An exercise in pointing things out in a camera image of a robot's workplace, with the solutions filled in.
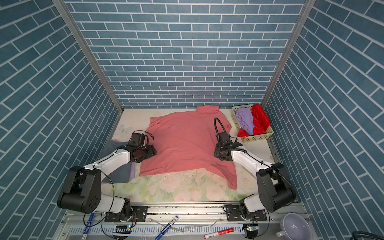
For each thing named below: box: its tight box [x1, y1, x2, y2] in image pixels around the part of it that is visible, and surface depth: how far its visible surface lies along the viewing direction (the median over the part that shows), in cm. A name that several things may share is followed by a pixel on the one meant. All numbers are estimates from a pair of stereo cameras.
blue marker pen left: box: [81, 213, 95, 240], surface depth 70 cm
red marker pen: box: [204, 227, 235, 240], surface depth 69 cm
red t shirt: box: [237, 104, 271, 137], surface depth 107 cm
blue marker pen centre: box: [155, 215, 179, 240], surface depth 70 cm
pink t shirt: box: [139, 105, 237, 190], surface depth 101 cm
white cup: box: [276, 213, 313, 240], surface depth 68 cm
